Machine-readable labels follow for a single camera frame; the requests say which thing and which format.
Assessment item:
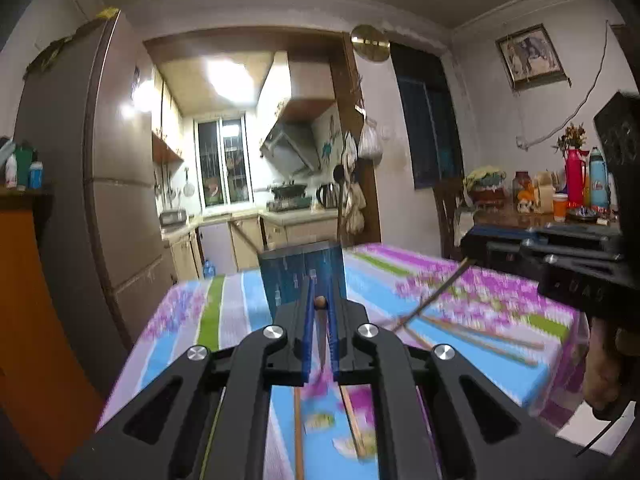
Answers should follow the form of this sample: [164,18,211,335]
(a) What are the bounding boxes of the stainless electric kettle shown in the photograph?
[316,182,338,209]

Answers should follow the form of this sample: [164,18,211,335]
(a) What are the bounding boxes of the beige multi-door refrigerator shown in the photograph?
[14,12,175,394]

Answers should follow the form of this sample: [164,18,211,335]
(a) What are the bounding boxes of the red thermos flask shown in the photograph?
[565,148,588,208]

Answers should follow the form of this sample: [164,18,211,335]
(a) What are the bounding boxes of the colourful floral tablecloth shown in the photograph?
[103,244,588,479]

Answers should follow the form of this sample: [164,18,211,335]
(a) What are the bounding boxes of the black wok on stove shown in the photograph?
[255,182,307,200]

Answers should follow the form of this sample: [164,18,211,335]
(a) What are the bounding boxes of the light blue thermos flask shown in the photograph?
[589,148,610,211]

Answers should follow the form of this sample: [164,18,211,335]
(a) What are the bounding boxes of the perforated metal utensil holder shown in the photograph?
[258,240,347,320]

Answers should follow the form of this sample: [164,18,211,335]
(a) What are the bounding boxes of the white hanging plastic bag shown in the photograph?
[358,118,384,164]

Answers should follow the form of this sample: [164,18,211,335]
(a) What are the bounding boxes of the person's right hand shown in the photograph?
[582,318,639,420]

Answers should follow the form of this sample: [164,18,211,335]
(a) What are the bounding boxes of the blue water jug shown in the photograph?
[203,259,216,278]

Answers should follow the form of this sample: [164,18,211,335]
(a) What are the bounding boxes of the thin dark chopstick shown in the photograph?
[392,258,474,333]

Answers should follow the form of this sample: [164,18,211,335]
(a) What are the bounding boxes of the round gold wall clock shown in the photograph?
[350,24,390,63]

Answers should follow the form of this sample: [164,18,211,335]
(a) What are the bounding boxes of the kitchen window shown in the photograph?
[195,116,254,209]

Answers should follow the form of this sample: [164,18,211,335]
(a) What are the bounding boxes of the dark wooden side table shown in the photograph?
[473,203,620,235]

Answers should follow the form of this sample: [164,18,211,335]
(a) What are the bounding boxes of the long wooden chopstick right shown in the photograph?
[394,316,544,367]

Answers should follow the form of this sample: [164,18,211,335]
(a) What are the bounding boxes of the wooden chopstick on table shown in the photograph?
[293,388,305,480]
[340,386,367,458]

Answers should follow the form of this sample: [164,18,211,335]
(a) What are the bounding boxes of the slanted metal range hood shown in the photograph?
[260,122,320,178]

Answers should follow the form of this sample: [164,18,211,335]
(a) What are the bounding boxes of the orange wooden cabinet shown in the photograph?
[1,188,103,478]

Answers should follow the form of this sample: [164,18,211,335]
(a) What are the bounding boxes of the toaster oven on counter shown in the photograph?
[158,208,188,229]

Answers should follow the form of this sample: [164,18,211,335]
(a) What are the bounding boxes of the framed elephant picture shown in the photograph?
[496,24,568,91]

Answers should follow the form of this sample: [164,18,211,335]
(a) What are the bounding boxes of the brown wooden chopstick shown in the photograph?
[314,296,328,376]

